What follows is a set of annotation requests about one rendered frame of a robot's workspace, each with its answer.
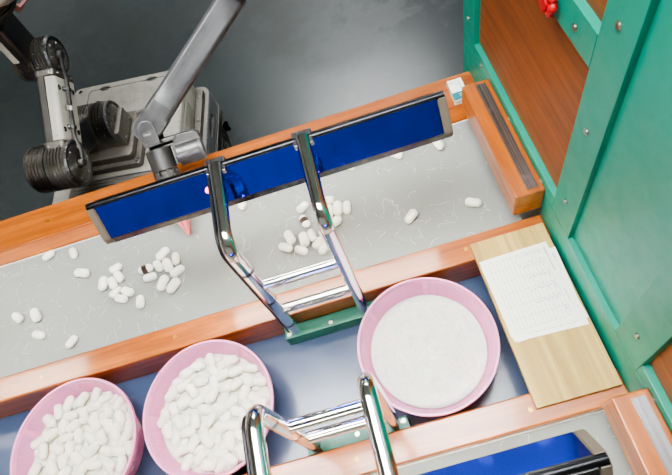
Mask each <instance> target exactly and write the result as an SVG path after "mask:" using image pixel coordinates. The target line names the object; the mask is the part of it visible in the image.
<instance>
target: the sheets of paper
mask: <svg viewBox="0 0 672 475"><path fill-rule="evenodd" d="M479 263H480V266H481V269H482V271H483V273H484V275H485V278H486V280H487V282H488V284H489V286H490V289H491V291H492V293H493V296H494V298H495V300H496V303H497V305H498V307H499V310H500V312H501V314H502V317H503V319H504V321H505V324H506V326H507V328H508V330H509V333H510V335H511V337H512V338H513V339H514V342H518V343H519V342H521V341H524V340H527V339H530V338H534V337H538V336H542V335H546V334H550V333H554V332H558V331H562V330H567V329H571V328H575V327H579V326H583V325H587V324H589V322H588V320H587V317H588V315H587V313H586V311H585V310H584V308H583V306H582V305H581V303H580V301H579V299H578V297H577V295H576V293H575V291H574V288H573V286H572V284H571V281H570V279H569V277H568V275H567V272H566V270H565V268H564V266H563V263H562V261H561V259H560V256H559V254H558V252H557V250H556V247H552V248H549V246H548V244H547V243H546V241H545V242H542V243H539V244H535V245H532V246H529V247H526V248H523V249H520V250H516V251H513V252H510V253H507V254H504V255H501V256H498V257H494V258H491V259H488V260H485V261H482V262H479Z"/></svg>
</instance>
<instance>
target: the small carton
mask: <svg viewBox="0 0 672 475"><path fill-rule="evenodd" d="M446 84H447V89H448V91H449V94H450V96H451V98H452V100H453V102H454V105H458V104H461V103H462V87H463V86H465V85H464V83H463V81H462V79H461V77H460V78H457V79H454V80H451V81H447V82H446Z"/></svg>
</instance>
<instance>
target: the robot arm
mask: <svg viewBox="0 0 672 475"><path fill-rule="evenodd" d="M245 4H246V0H213V2H211V5H210V6H209V8H208V10H207V11H206V13H205V14H204V16H203V17H202V19H201V21H200V22H199V24H198V25H197V27H196V28H195V30H194V31H193V33H192V35H191V36H190V38H189V39H188V41H187V42H186V44H185V45H184V47H183V49H182V50H181V52H180V53H179V55H178V57H177V58H176V60H175V61H174V63H173V64H172V66H171V68H170V69H169V71H168V72H167V74H166V75H165V77H164V79H163V80H162V82H161V83H160V85H159V86H158V88H157V89H156V91H155V92H154V93H153V95H152V96H151V98H150V99H149V101H148V102H147V104H146V106H145V107H144V108H143V109H142V110H141V112H140V114H139V115H138V117H137V118H136V120H135V121H134V123H133V133H134V135H135V136H136V137H137V138H138V139H139V140H140V141H142V143H143V145H144V148H145V149H146V148H149V150H148V152H147V153H145V154H146V157H147V160H148V162H149V165H150V168H151V170H152V173H153V176H154V178H155V181H158V180H161V179H164V178H167V177H170V176H174V175H177V174H180V171H179V168H178V167H176V166H178V165H177V162H176V160H175V157H174V154H175V156H176V159H177V161H178V162H179V163H180V162H181V164H182V165H183V166H184V165H187V164H190V163H194V162H197V161H200V160H203V159H206V158H208V155H207V152H206V148H205V145H204V143H203V140H202V138H201V136H200V133H199V131H198V130H196V129H194V130H192V129H191V130H189V131H185V132H181V133H176V134H173V135H169V136H166V137H164V135H163V132H164V130H165V129H166V127H167V126H168V124H169V123H170V121H171V118H172V117H173V115H174V114H175V112H176V111H177V109H178V108H179V106H180V104H181V102H182V101H183V99H184V98H185V96H186V95H187V93H188V91H189V90H190V88H191V87H192V85H193V84H194V82H195V81H196V79H197V78H198V76H199V74H200V73H201V71H202V70H203V68H204V67H205V65H206V64H207V62H208V61H209V59H210V57H211V56H212V54H213V53H214V51H215V50H216V48H217V47H218V45H219V43H220V42H221V40H222V39H223V37H224V36H225V34H226V33H227V31H228V30H229V28H230V26H231V25H232V23H233V22H234V21H235V19H236V17H237V16H238V14H239V13H240V11H241V10H242V8H243V7H244V5H245ZM169 140H170V141H169ZM166 141H167V142H166ZM163 142H164V143H163ZM171 146H172V148H173V151H174V154H173V152H172V149H171ZM174 167H176V168H174ZM178 224H179V225H180V227H181V228H182V229H183V231H184V232H185V233H186V235H190V234H191V223H190V219H188V220H185V221H182V222H179V223H178Z"/></svg>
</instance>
